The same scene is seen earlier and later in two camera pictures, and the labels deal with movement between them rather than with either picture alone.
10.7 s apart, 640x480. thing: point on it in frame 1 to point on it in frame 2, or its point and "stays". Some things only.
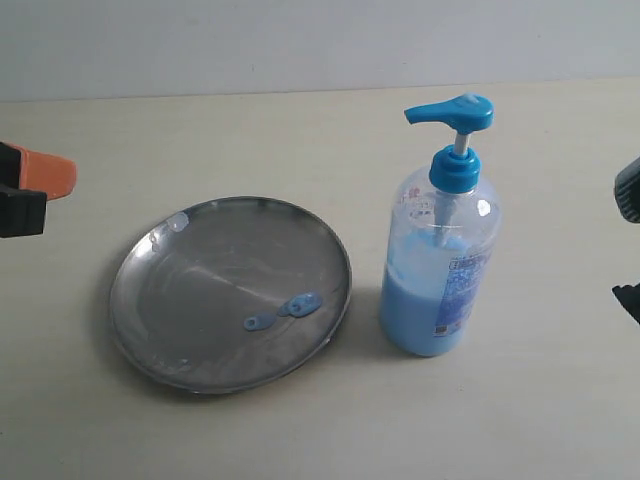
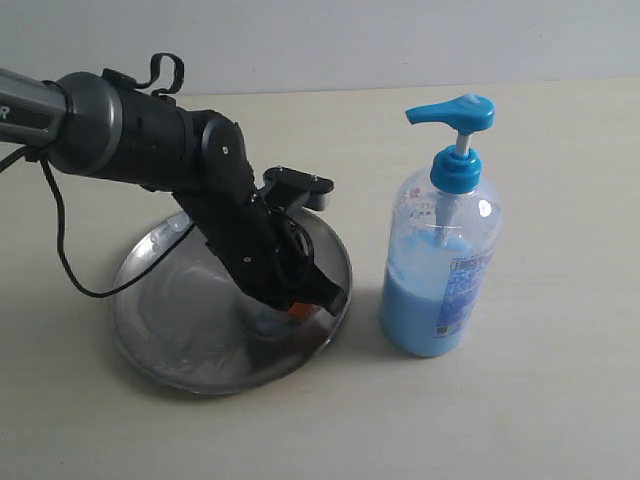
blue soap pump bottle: x=443 y=239 stays
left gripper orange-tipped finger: x=22 y=169 to x=331 y=296
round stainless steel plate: x=230 y=295 stays
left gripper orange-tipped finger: x=22 y=212 to x=300 y=310
